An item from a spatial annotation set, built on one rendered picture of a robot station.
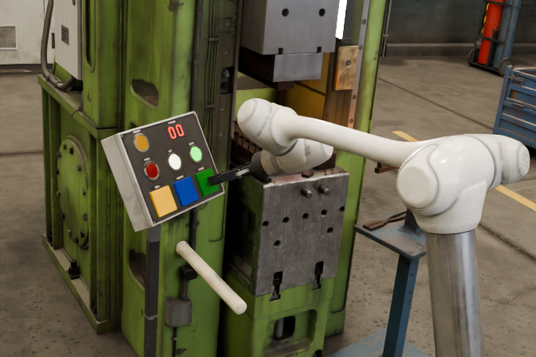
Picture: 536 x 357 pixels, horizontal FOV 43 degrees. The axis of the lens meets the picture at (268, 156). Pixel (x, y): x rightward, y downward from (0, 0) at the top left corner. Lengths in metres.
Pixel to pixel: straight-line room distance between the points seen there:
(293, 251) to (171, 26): 0.94
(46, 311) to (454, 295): 2.30
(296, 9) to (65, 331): 1.76
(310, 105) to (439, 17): 7.69
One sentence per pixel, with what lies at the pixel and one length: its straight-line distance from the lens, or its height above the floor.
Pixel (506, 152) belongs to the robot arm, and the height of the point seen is 1.39.
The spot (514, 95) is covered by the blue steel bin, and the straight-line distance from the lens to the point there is 6.32.
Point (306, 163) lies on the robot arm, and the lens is 1.85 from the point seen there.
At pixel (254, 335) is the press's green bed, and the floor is 0.29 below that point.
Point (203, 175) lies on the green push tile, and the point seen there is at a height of 1.03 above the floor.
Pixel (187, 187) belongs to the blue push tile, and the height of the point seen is 1.02.
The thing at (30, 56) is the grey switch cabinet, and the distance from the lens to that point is 7.58.
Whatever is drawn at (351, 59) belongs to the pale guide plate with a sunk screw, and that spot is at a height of 1.31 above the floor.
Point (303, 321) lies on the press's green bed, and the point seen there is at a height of 0.25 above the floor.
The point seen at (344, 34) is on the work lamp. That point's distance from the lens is 2.60.
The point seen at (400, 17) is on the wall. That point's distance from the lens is 9.96.
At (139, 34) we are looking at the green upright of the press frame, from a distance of 2.64.
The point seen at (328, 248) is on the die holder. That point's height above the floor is 0.61.
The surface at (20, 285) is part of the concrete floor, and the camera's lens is 3.59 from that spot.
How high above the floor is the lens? 1.82
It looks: 20 degrees down
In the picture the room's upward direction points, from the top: 5 degrees clockwise
